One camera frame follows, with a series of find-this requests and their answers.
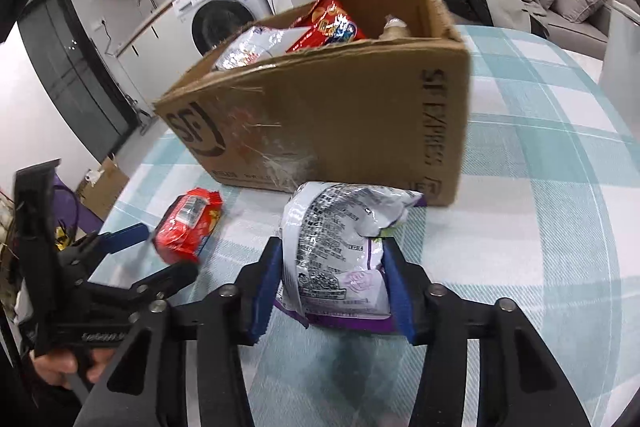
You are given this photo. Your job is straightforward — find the light grey pillow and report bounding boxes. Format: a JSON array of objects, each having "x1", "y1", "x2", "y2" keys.
[{"x1": 552, "y1": 0, "x2": 617, "y2": 26}]

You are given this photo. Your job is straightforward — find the white kitchen counter cabinets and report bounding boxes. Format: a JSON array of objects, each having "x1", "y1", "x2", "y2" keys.
[{"x1": 107, "y1": 0, "x2": 203, "y2": 120}]

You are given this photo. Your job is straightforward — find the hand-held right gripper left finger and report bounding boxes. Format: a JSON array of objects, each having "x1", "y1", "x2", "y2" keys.
[{"x1": 72, "y1": 237, "x2": 284, "y2": 427}]

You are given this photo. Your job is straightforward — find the floor mop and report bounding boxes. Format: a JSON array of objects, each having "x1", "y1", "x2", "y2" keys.
[{"x1": 125, "y1": 94, "x2": 152, "y2": 134}]

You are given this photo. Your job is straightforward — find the white and purple snack packet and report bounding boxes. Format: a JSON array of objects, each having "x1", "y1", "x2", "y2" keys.
[{"x1": 274, "y1": 181, "x2": 426, "y2": 334}]

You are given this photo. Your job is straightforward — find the white chair back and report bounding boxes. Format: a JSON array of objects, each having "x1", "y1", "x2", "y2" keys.
[{"x1": 597, "y1": 0, "x2": 640, "y2": 118}]

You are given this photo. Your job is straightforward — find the red roll-print snack packet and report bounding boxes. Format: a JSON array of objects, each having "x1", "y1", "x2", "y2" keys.
[{"x1": 286, "y1": 0, "x2": 369, "y2": 54}]

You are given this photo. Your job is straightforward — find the white noodle-print snack packet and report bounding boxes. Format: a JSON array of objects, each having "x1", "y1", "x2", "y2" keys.
[{"x1": 212, "y1": 25, "x2": 313, "y2": 72}]

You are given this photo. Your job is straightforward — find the person's left hand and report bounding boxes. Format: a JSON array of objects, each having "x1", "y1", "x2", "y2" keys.
[{"x1": 30, "y1": 347, "x2": 118, "y2": 390}]

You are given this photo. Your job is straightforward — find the small red snack packet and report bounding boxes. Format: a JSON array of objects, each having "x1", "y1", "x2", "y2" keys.
[{"x1": 152, "y1": 188, "x2": 224, "y2": 264}]

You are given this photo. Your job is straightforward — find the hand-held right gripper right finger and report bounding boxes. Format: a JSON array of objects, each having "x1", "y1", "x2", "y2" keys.
[{"x1": 382, "y1": 238, "x2": 593, "y2": 427}]

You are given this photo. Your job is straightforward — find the small open cardboard box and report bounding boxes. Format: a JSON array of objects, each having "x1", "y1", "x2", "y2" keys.
[{"x1": 76, "y1": 155, "x2": 131, "y2": 221}]

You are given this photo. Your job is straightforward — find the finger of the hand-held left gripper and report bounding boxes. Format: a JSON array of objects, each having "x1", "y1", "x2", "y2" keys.
[
  {"x1": 55, "y1": 223, "x2": 152, "y2": 278},
  {"x1": 87, "y1": 261, "x2": 199, "y2": 310}
]

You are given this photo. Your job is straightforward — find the brown cardboard box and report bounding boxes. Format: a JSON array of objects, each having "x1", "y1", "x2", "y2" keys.
[{"x1": 154, "y1": 0, "x2": 471, "y2": 208}]

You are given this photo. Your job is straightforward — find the black glass door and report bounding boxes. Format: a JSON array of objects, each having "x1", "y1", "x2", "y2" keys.
[{"x1": 17, "y1": 0, "x2": 141, "y2": 164}]

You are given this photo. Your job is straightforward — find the purple bag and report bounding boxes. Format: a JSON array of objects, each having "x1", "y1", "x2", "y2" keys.
[{"x1": 50, "y1": 172, "x2": 104, "y2": 239}]

